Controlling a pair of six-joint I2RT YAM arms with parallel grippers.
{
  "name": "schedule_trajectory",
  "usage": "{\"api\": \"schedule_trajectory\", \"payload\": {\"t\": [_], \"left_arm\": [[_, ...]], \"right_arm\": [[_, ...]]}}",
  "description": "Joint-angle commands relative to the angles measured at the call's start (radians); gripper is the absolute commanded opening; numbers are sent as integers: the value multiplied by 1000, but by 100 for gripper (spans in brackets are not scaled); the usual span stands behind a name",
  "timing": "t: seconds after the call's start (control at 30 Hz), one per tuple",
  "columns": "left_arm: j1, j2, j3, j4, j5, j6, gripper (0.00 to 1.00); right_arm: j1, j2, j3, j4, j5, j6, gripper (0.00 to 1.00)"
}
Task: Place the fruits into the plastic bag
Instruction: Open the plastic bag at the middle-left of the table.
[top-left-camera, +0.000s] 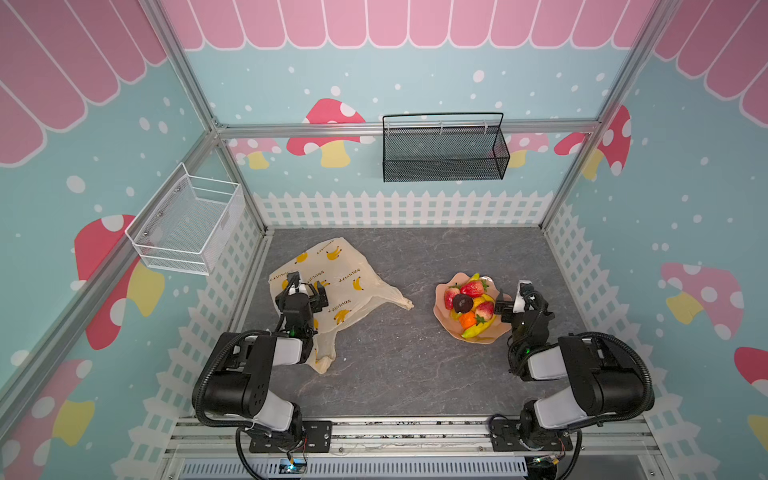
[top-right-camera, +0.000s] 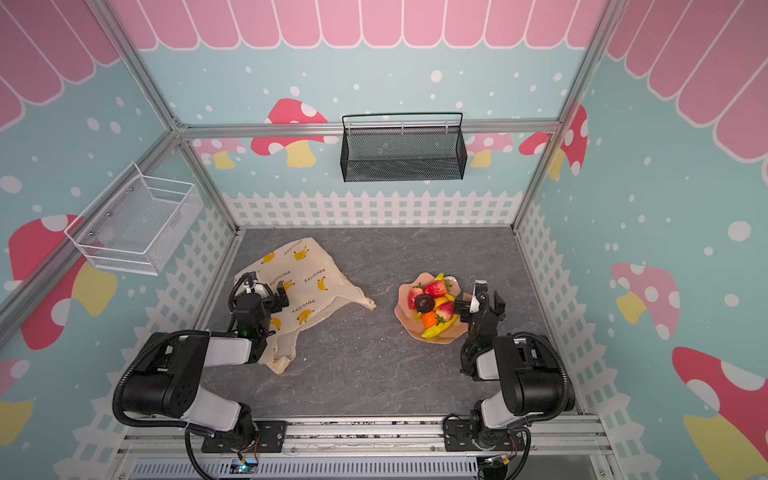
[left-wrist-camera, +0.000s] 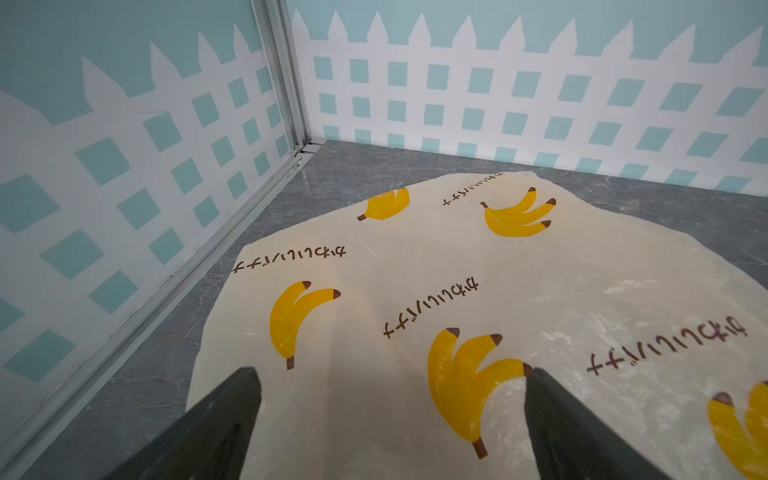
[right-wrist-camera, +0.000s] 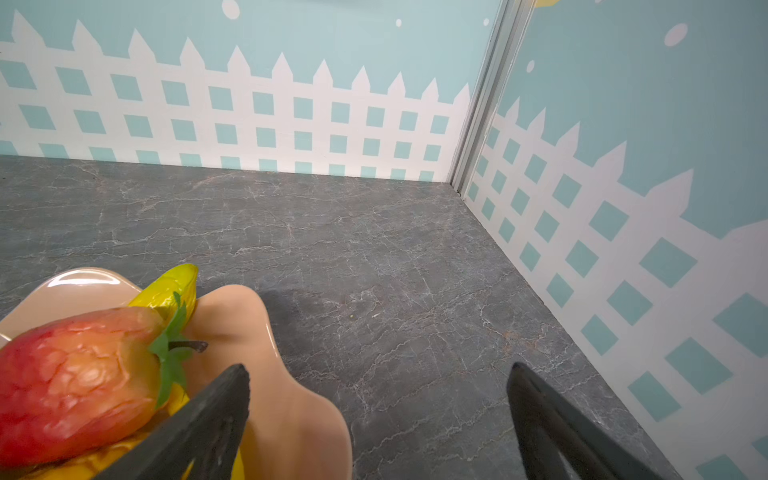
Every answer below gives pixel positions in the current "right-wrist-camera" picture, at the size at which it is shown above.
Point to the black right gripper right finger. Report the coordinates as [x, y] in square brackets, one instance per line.
[561, 438]

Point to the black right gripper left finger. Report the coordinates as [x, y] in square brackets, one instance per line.
[200, 441]

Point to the red orange strawberry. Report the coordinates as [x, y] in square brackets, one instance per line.
[83, 382]

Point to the peach wavy plate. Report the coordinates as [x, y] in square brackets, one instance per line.
[292, 432]

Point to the yellow banana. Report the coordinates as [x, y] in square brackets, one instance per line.
[180, 282]

